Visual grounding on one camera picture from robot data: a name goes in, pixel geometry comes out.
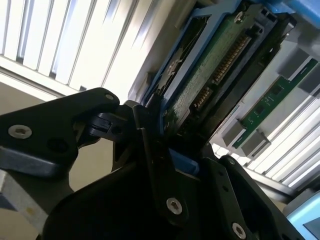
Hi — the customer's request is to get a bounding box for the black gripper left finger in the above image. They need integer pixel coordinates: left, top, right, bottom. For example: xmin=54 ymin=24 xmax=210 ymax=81
xmin=0 ymin=86 xmax=188 ymax=224

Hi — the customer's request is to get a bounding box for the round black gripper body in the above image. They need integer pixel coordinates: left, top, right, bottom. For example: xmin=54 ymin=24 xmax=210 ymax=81
xmin=43 ymin=159 xmax=233 ymax=240

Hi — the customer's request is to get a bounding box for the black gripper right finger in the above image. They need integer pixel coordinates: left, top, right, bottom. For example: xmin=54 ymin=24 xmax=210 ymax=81
xmin=199 ymin=145 xmax=301 ymax=240

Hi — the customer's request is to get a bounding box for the hard disk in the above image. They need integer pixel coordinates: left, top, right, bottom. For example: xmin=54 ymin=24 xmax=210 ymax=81
xmin=140 ymin=0 xmax=299 ymax=176

